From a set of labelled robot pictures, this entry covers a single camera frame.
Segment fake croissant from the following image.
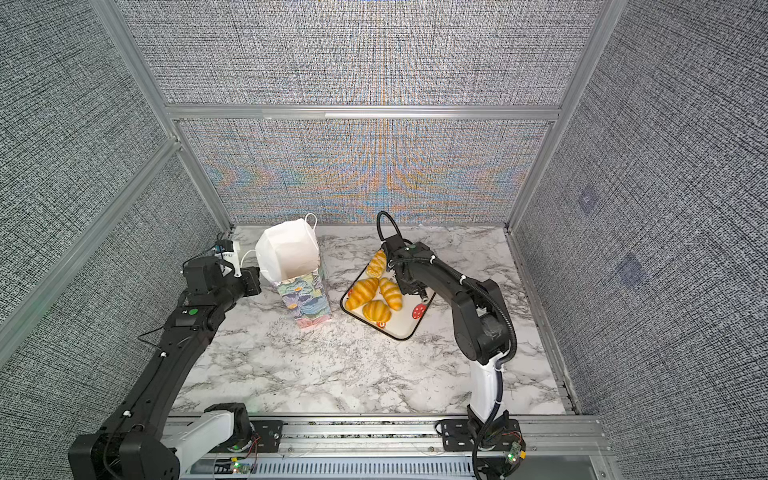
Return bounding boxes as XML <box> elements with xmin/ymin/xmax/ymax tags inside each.
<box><xmin>362</xmin><ymin>300</ymin><xmax>392</xmax><ymax>325</ymax></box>
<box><xmin>344</xmin><ymin>278</ymin><xmax>379</xmax><ymax>310</ymax></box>
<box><xmin>379</xmin><ymin>278</ymin><xmax>403</xmax><ymax>311</ymax></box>
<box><xmin>366</xmin><ymin>250</ymin><xmax>387</xmax><ymax>278</ymax></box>

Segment floral white paper bag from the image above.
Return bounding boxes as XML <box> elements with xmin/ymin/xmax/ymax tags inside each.
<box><xmin>240</xmin><ymin>212</ymin><xmax>331</xmax><ymax>329</ymax></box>

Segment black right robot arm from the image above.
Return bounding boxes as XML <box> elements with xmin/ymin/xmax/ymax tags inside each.
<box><xmin>381</xmin><ymin>235</ymin><xmax>517</xmax><ymax>448</ymax></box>

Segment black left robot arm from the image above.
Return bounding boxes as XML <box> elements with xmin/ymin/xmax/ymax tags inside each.
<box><xmin>68</xmin><ymin>256</ymin><xmax>261</xmax><ymax>479</ymax></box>

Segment white tray black rim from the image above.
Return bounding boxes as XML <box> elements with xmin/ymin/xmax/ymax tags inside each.
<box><xmin>339</xmin><ymin>249</ymin><xmax>436</xmax><ymax>341</ymax></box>

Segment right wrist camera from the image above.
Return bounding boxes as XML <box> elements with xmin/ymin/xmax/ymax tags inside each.
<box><xmin>382</xmin><ymin>234</ymin><xmax>412</xmax><ymax>267</ymax></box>

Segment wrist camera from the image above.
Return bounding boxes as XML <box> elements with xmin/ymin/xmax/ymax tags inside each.
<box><xmin>214</xmin><ymin>239</ymin><xmax>242</xmax><ymax>278</ymax></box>
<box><xmin>382</xmin><ymin>234</ymin><xmax>412</xmax><ymax>267</ymax></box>

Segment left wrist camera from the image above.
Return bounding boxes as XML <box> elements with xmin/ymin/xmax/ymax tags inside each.
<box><xmin>214</xmin><ymin>239</ymin><xmax>242</xmax><ymax>278</ymax></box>

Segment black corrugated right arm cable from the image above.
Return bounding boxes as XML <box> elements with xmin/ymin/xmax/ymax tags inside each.
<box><xmin>376</xmin><ymin>210</ymin><xmax>518</xmax><ymax>445</ymax></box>

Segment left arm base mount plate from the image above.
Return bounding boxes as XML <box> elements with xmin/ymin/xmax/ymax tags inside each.
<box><xmin>233</xmin><ymin>420</ymin><xmax>284</xmax><ymax>456</ymax></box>

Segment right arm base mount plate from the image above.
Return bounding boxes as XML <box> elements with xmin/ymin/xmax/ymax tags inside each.
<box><xmin>434</xmin><ymin>417</ymin><xmax>526</xmax><ymax>452</ymax></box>

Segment aluminium front rail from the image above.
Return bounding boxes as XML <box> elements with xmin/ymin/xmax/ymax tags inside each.
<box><xmin>182</xmin><ymin>414</ymin><xmax>623</xmax><ymax>479</ymax></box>

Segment aluminium enclosure frame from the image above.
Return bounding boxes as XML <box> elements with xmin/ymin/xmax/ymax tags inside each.
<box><xmin>1</xmin><ymin>1</ymin><xmax>606</xmax><ymax>431</ymax></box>

